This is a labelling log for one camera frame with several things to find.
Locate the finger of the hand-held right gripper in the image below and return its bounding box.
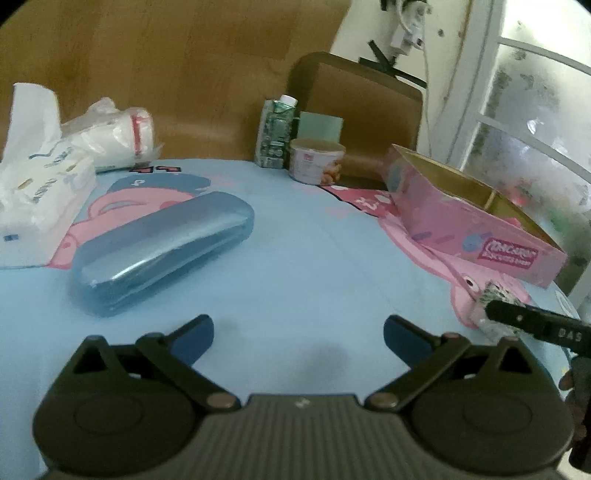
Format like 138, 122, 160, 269
485, 299, 537, 337

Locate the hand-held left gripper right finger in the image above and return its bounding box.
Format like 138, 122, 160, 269
366, 315, 533, 412

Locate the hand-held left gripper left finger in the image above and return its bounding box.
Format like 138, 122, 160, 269
68, 314, 242, 412

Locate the small patterned packet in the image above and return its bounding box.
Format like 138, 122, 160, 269
475, 279, 533, 339

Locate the person's right hand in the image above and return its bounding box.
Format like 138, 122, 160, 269
558, 368, 581, 446

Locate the blue glasses case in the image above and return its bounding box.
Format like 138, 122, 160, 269
68, 191, 256, 317

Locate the pink cardboard box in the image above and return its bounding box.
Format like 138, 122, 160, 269
382, 144, 570, 289

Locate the light blue printed blanket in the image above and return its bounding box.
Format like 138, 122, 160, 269
0, 157, 591, 480

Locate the white pink food cup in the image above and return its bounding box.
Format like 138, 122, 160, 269
289, 137, 347, 185

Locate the white framed window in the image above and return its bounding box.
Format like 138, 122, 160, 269
427, 0, 591, 303

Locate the plastic bag with white roll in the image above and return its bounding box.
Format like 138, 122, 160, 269
60, 97, 164, 174

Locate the green drink carton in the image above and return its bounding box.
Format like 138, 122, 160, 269
255, 94, 302, 169

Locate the white tissue pack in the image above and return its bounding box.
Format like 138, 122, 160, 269
0, 82, 97, 269

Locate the pale green card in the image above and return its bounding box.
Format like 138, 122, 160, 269
299, 111, 345, 145

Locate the brown chair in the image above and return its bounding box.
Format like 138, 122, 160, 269
286, 52, 424, 186

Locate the white wall cable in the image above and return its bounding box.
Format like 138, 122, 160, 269
418, 41, 437, 155

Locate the black wall strip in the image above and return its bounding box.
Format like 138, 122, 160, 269
359, 40, 428, 91

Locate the white wall charger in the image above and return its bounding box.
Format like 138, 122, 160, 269
390, 0, 428, 52

